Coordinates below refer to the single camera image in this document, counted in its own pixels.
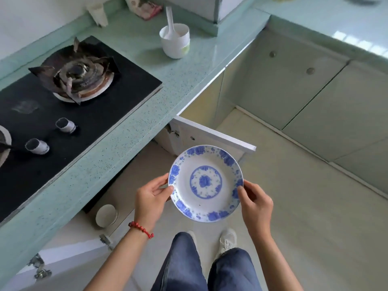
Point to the silver stove knob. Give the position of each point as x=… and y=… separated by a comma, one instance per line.
x=66, y=125
x=38, y=146

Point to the person's left forearm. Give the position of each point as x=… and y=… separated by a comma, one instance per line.
x=121, y=263

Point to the rusty gas burner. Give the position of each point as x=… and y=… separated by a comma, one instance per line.
x=3, y=145
x=78, y=74

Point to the white right sneaker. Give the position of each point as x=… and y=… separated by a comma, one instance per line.
x=227, y=240

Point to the white plastic spoon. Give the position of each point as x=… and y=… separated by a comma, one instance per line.
x=169, y=22

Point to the person's right forearm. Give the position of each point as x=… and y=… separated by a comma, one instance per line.
x=276, y=263

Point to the speckled green countertop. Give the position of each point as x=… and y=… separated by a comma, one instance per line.
x=182, y=78

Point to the white left sneaker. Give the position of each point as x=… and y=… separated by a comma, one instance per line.
x=192, y=236

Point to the person's right hand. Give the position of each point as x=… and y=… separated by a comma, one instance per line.
x=257, y=212

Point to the pink snack bag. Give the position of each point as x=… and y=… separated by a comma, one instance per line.
x=145, y=7

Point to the blue jeans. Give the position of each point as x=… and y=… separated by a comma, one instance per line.
x=182, y=266

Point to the white-edged cabinet door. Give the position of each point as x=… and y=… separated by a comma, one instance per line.
x=69, y=251
x=209, y=134

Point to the blue floral white plate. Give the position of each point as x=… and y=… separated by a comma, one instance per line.
x=206, y=181

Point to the small white paper cup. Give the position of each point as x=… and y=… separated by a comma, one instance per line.
x=98, y=15

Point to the white cup with green print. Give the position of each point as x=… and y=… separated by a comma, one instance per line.
x=175, y=45

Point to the pale green kitchen cabinet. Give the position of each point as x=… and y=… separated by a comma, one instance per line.
x=203, y=103

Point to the white sneaker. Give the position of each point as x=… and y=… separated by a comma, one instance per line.
x=192, y=236
x=227, y=240

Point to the plain white bowl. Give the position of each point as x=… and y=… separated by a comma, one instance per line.
x=106, y=215

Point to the black glass gas stove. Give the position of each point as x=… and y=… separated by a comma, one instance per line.
x=97, y=118

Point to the person's left hand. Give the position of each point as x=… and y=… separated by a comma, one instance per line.
x=150, y=203

